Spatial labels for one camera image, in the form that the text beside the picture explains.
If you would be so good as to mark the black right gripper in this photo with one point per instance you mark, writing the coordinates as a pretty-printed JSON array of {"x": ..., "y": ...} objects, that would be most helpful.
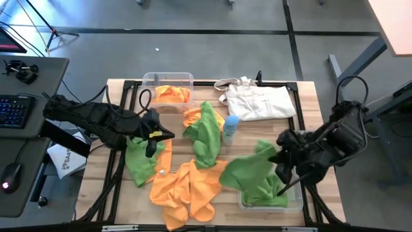
[{"x": 307, "y": 158}]

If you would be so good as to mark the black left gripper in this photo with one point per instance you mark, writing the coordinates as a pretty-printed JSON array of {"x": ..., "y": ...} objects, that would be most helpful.
[{"x": 140, "y": 127}]

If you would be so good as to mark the orange microfiber towel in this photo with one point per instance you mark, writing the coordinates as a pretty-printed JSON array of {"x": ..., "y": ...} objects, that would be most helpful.
[
  {"x": 165, "y": 158},
  {"x": 170, "y": 193},
  {"x": 206, "y": 187},
  {"x": 170, "y": 95},
  {"x": 191, "y": 116}
]

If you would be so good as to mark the green microfiber towel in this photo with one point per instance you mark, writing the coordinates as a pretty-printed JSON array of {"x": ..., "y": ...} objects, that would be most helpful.
[
  {"x": 138, "y": 164},
  {"x": 267, "y": 199},
  {"x": 248, "y": 170},
  {"x": 206, "y": 138}
]

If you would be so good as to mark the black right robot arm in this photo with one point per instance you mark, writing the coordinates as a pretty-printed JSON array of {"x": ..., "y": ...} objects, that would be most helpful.
[{"x": 344, "y": 138}]

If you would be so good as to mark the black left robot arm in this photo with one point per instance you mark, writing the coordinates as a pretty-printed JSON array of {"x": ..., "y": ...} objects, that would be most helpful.
[{"x": 96, "y": 119}]

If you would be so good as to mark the clear plastic bin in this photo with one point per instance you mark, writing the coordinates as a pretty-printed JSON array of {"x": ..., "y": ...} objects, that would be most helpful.
[
  {"x": 297, "y": 203},
  {"x": 167, "y": 77}
]

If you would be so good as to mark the white canvas tote bag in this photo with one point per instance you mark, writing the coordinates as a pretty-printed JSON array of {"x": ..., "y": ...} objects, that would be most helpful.
[{"x": 257, "y": 103}]

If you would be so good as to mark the blue Febreze spray bottle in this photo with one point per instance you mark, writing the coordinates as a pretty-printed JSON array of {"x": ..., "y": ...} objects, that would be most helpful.
[{"x": 231, "y": 124}]

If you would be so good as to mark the grey metal stand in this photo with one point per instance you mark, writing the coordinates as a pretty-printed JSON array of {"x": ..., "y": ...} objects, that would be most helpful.
[{"x": 385, "y": 145}]

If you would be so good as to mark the black caster wheel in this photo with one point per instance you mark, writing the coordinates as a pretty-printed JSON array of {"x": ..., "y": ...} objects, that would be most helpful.
[{"x": 42, "y": 201}]

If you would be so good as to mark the black clamp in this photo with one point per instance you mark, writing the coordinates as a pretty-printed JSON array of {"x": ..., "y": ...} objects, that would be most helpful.
[{"x": 25, "y": 77}]

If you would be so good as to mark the black backlit keyboard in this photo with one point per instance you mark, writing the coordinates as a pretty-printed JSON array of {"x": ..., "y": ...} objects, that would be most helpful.
[{"x": 14, "y": 111}]

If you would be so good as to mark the black tripod stand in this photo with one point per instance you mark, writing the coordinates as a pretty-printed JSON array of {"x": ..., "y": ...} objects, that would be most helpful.
[{"x": 55, "y": 31}]

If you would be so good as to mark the black computer mouse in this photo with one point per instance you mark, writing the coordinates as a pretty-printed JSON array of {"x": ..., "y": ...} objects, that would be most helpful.
[{"x": 11, "y": 177}]

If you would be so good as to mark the wooden desk with grey legs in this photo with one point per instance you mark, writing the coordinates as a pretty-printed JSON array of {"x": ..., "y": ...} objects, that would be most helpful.
[{"x": 396, "y": 25}]

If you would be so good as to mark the black monitor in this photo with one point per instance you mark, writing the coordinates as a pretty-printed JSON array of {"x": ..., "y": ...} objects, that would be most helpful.
[{"x": 8, "y": 42}]

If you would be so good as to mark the silver aluminium bracket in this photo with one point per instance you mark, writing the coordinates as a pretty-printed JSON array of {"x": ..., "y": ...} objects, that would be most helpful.
[
  {"x": 299, "y": 229},
  {"x": 119, "y": 228}
]

